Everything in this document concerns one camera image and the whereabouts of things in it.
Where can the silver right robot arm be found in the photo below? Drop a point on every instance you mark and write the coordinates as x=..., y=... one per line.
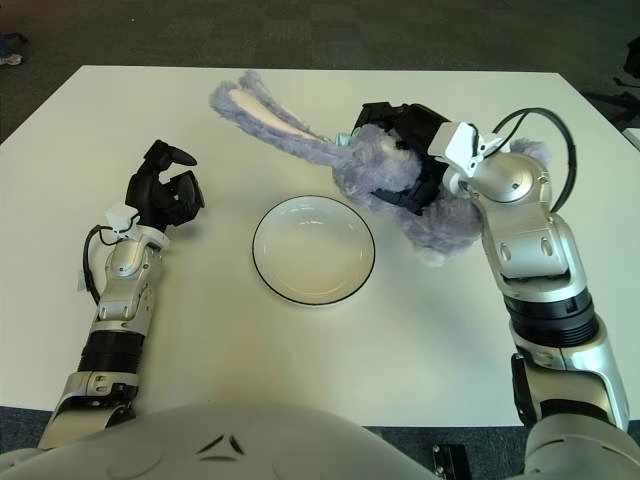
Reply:
x=525, y=220

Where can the white furniture corner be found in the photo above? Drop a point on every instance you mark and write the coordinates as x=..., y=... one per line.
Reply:
x=635, y=139

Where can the purple plush bunny doll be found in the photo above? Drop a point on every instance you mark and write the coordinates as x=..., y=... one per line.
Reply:
x=360, y=170

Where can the black device on floor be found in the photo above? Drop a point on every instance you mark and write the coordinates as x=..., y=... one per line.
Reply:
x=452, y=465

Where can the person leg in jeans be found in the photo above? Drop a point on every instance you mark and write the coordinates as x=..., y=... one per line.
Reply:
x=4, y=47

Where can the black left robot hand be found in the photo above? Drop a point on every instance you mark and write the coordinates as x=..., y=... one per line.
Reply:
x=147, y=195

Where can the black bag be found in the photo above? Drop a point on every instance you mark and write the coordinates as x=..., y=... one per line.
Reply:
x=635, y=57

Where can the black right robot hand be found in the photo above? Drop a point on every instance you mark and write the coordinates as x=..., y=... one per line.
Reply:
x=417, y=125

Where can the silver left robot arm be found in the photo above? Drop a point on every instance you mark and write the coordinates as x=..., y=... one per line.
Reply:
x=122, y=260

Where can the grey robot torso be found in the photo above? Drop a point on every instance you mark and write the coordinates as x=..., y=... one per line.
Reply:
x=275, y=440

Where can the black tripod stand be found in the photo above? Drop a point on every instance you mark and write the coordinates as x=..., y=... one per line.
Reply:
x=625, y=100

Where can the white right wrist connector box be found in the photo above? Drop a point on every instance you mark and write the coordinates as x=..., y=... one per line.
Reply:
x=455, y=142

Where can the white sneaker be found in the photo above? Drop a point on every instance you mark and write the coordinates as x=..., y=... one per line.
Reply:
x=10, y=60

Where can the white plate with black rim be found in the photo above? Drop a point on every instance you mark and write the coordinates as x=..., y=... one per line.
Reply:
x=310, y=255

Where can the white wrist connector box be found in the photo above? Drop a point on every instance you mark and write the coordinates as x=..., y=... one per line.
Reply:
x=455, y=142
x=119, y=216

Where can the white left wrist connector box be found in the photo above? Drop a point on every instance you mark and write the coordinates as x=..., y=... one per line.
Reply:
x=119, y=216

